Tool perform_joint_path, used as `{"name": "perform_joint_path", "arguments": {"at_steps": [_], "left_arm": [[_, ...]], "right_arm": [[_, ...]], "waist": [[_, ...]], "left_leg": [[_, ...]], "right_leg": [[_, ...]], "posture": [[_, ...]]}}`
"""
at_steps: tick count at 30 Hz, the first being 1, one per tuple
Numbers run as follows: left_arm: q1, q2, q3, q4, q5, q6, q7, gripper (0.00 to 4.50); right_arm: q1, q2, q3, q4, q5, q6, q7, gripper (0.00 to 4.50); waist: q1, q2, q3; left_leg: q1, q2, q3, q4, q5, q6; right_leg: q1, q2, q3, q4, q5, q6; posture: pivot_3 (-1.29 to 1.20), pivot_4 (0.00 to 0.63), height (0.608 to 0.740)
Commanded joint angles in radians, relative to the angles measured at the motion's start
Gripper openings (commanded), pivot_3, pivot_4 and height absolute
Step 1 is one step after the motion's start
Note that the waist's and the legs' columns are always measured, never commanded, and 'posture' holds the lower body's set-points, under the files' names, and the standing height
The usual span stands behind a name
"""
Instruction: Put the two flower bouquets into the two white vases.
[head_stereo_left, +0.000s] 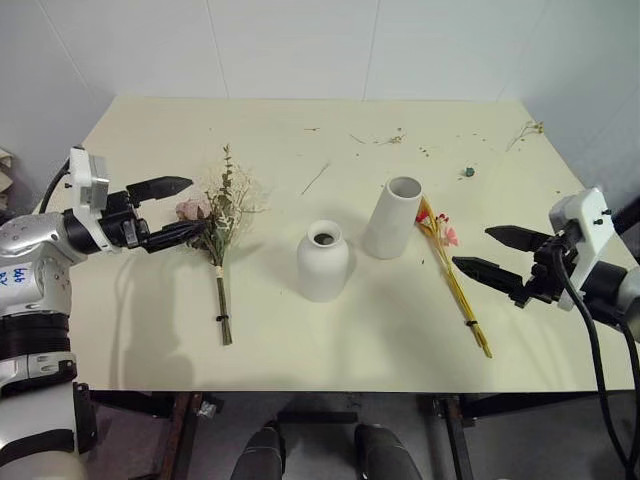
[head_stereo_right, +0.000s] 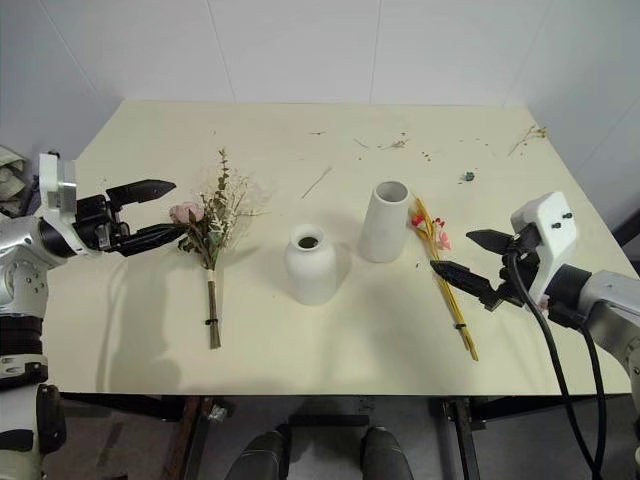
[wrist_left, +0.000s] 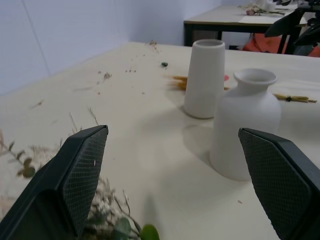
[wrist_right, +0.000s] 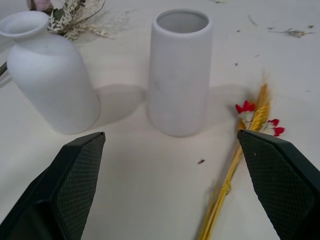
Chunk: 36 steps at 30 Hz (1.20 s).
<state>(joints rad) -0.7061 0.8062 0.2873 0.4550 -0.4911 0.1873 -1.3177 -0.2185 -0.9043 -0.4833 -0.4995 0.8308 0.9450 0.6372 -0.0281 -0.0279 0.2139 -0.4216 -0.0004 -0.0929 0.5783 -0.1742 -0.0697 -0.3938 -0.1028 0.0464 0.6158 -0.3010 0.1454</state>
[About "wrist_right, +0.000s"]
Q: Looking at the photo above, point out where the white bottle-shaped ceramic vase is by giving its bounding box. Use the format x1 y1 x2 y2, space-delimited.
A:
0 10 101 135

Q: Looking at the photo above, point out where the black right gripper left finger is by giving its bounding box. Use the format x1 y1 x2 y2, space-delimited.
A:
0 131 106 240

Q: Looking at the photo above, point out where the white pink dried flower bouquet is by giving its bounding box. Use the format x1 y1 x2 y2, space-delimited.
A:
26 0 131 47

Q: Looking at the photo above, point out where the yellow wheat red flower bouquet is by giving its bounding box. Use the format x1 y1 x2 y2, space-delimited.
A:
197 72 286 240

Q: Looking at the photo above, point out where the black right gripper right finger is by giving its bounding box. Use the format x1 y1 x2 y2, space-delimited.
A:
236 129 320 240

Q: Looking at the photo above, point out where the white cylindrical ceramic vase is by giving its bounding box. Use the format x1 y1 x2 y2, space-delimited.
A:
146 9 214 138

